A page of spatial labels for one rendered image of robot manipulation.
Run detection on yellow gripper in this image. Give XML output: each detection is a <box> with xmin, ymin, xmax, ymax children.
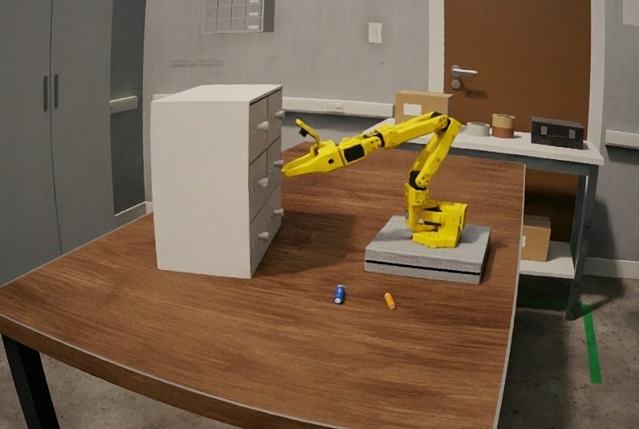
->
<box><xmin>282</xmin><ymin>119</ymin><xmax>344</xmax><ymax>177</ymax></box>

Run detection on white chest of drawers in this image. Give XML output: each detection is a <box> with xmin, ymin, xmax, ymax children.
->
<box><xmin>150</xmin><ymin>84</ymin><xmax>283</xmax><ymax>279</ymax></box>

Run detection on orange battery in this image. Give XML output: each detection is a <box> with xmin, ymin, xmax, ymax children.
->
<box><xmin>385</xmin><ymin>293</ymin><xmax>395</xmax><ymax>309</ymax></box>

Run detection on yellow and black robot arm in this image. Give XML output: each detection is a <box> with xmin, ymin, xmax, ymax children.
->
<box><xmin>337</xmin><ymin>112</ymin><xmax>465</xmax><ymax>248</ymax></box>

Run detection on grey drawer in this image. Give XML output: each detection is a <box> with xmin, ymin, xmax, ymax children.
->
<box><xmin>267</xmin><ymin>136</ymin><xmax>284</xmax><ymax>195</ymax></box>
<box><xmin>249</xmin><ymin>149</ymin><xmax>269</xmax><ymax>219</ymax></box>
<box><xmin>249</xmin><ymin>97</ymin><xmax>270</xmax><ymax>161</ymax></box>
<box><xmin>250</xmin><ymin>202</ymin><xmax>270</xmax><ymax>273</ymax></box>
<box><xmin>267</xmin><ymin>183</ymin><xmax>283</xmax><ymax>245</ymax></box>
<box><xmin>267</xmin><ymin>89</ymin><xmax>285</xmax><ymax>144</ymax></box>

